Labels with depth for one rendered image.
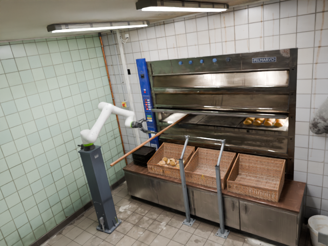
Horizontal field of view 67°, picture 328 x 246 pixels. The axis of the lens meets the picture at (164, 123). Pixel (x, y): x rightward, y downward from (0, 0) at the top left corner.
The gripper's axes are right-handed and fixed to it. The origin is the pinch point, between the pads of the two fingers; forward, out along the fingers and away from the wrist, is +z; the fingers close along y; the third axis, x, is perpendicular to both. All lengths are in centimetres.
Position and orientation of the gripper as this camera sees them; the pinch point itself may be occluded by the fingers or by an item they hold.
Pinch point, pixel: (148, 126)
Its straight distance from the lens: 319.9
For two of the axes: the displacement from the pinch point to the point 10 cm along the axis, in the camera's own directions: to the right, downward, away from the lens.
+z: 8.2, 0.7, -5.7
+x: -5.6, 3.4, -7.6
